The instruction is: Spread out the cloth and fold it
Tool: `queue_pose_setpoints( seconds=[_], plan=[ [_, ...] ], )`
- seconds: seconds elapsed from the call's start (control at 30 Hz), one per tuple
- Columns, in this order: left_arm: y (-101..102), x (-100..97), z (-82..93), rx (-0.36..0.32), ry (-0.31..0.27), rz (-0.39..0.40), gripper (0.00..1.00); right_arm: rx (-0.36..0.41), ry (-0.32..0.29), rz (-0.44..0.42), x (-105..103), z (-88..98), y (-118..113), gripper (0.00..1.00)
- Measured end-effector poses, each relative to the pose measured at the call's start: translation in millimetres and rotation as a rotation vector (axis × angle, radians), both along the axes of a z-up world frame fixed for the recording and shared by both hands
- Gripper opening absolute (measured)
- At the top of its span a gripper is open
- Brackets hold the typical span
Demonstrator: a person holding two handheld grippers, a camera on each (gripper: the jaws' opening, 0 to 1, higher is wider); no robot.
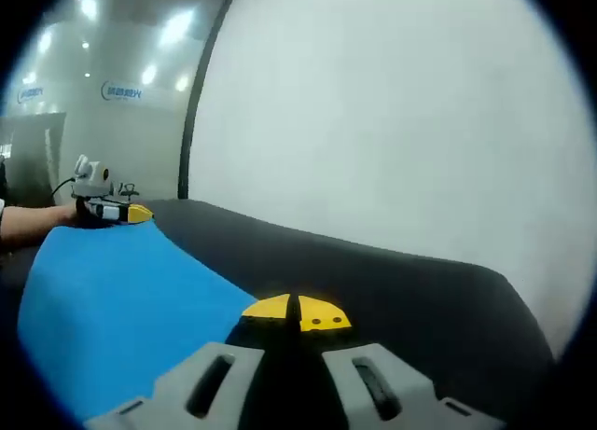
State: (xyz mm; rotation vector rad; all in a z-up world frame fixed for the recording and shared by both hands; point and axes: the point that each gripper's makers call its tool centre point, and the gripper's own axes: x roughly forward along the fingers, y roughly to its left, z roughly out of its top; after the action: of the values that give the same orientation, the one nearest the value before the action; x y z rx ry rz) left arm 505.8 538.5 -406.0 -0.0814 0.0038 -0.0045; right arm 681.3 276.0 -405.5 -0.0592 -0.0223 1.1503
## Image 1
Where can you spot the blue cloth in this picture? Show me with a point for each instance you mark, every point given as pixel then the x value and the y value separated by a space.
pixel 116 299

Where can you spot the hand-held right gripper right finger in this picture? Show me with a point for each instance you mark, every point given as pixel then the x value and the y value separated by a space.
pixel 420 397

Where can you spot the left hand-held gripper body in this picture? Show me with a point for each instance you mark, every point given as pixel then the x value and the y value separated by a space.
pixel 91 178

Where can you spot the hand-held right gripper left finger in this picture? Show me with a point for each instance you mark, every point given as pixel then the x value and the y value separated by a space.
pixel 168 392

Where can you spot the black office chair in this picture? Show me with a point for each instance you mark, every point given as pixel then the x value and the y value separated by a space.
pixel 127 192

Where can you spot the black partition frame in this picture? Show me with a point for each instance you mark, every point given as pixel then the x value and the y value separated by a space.
pixel 196 99

